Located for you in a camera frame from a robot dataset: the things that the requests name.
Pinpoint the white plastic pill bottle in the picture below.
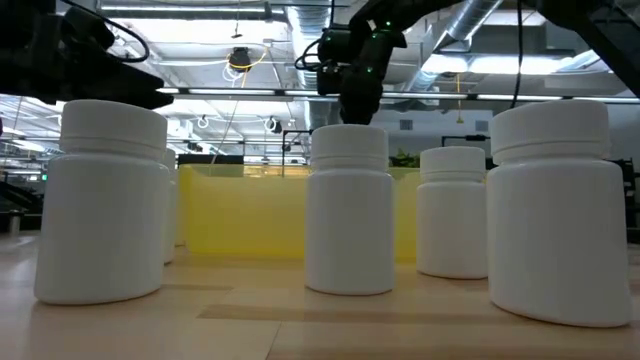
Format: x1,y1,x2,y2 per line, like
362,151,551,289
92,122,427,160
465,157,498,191
160,147,177,265
173,172,186,247
485,98,634,329
416,145,489,280
304,123,396,296
33,98,171,306

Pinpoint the black background rig frame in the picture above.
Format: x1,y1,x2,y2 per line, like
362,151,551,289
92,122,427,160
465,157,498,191
281,128,314,166
441,133,491,149

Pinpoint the yellow translucent plastic basket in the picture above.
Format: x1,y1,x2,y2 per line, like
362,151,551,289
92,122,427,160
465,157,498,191
178,163,421,264

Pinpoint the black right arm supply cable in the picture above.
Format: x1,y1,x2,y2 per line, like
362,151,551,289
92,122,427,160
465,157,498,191
508,0,523,110

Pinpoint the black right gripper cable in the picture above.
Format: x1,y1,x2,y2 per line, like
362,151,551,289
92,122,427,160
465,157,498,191
293,37,322,72

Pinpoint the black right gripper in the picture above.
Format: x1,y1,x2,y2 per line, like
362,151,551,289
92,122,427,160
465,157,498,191
340,27,407,126

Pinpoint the small green potted plant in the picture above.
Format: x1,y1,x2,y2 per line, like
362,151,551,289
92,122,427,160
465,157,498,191
388,148,422,169

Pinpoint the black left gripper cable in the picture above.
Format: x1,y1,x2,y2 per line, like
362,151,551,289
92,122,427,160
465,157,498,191
59,0,151,64

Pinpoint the yellow hanging cord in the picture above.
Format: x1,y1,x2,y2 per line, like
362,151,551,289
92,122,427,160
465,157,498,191
453,73,464,125

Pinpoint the silver ribbed ventilation duct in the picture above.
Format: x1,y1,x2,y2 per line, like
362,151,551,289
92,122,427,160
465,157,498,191
285,4,346,131
404,0,504,94

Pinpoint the black ceiling-mounted camera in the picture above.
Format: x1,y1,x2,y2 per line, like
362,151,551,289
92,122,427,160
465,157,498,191
228,46,253,71

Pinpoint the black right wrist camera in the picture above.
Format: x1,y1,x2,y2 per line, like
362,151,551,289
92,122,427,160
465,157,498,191
316,59,345,97

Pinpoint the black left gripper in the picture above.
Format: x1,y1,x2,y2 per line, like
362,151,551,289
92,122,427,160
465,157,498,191
0,0,174,110

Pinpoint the black flat box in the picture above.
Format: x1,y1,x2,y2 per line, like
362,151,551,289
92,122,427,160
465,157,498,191
177,153,245,167

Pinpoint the black background equipment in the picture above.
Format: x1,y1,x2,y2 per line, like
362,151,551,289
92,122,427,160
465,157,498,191
0,179,44,234

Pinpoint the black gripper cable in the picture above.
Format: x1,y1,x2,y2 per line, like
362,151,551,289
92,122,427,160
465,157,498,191
59,0,151,64
293,37,322,72

